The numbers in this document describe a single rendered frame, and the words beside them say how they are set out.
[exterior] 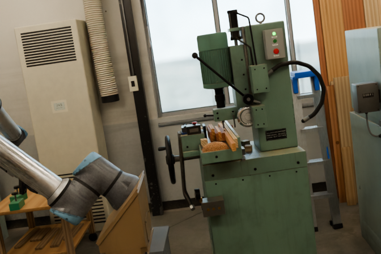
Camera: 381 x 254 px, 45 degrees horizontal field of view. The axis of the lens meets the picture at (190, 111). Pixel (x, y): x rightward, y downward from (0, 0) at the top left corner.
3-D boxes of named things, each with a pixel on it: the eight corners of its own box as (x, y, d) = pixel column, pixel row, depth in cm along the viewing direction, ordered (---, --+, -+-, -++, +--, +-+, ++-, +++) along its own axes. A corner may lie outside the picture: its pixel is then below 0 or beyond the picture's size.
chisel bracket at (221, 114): (214, 122, 277) (212, 108, 276) (237, 119, 277) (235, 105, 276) (215, 125, 270) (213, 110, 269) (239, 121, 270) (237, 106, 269)
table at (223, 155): (181, 143, 301) (180, 134, 300) (228, 136, 302) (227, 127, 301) (185, 167, 241) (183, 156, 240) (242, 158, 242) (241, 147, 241)
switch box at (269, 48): (265, 59, 259) (262, 30, 257) (283, 56, 259) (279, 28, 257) (267, 59, 253) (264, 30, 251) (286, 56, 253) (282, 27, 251)
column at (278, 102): (253, 144, 288) (238, 27, 278) (288, 139, 289) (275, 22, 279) (260, 152, 266) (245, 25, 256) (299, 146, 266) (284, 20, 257)
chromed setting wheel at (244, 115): (237, 128, 263) (235, 106, 262) (259, 125, 264) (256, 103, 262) (238, 128, 260) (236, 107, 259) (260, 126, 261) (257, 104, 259)
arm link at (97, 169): (122, 167, 220) (92, 145, 219) (101, 197, 214) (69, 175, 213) (118, 170, 235) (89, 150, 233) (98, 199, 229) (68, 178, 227)
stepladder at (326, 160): (304, 227, 353) (283, 72, 349) (337, 222, 352) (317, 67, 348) (309, 233, 336) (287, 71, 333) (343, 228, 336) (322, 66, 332)
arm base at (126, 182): (135, 186, 215) (118, 174, 214) (112, 216, 218) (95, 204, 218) (142, 172, 233) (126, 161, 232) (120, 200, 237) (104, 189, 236)
